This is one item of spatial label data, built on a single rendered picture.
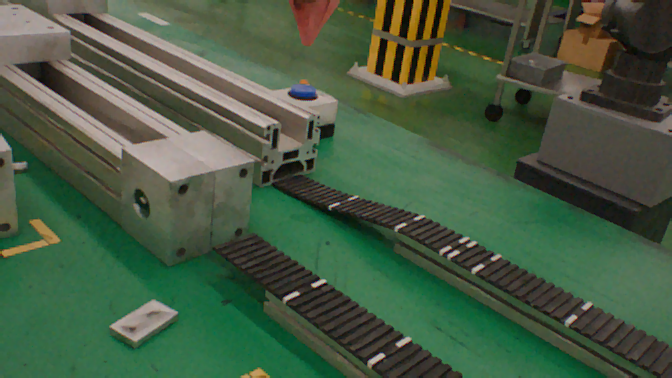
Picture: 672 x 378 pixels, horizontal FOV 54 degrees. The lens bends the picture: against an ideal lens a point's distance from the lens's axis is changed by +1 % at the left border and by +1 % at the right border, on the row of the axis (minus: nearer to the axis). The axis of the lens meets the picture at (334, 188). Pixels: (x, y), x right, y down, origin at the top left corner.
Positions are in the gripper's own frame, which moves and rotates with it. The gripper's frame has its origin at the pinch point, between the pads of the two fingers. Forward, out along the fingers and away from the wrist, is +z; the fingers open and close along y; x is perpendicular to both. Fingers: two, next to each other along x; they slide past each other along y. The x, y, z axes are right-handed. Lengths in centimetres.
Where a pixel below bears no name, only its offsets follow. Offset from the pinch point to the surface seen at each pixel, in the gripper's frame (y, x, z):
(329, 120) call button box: -2.5, 4.5, 11.5
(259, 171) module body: 17.7, 12.7, 12.3
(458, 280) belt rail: 14.1, 41.5, 13.3
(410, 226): 13.3, 33.7, 11.0
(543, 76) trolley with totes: -261, -87, 59
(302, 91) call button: 1.3, 1.7, 7.3
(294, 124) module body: 10.5, 10.5, 7.9
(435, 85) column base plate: -269, -159, 88
